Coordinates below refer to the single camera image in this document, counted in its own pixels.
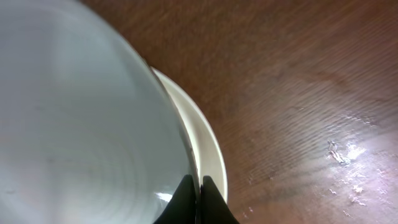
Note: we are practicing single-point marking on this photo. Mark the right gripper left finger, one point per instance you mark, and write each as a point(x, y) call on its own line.
point(182, 207)

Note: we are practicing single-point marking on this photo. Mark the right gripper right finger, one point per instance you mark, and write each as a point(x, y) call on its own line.
point(214, 209)

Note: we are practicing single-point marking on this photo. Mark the white plate front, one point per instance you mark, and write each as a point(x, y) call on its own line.
point(206, 150)

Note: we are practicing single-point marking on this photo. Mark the light blue plate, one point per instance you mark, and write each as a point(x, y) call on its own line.
point(88, 132)

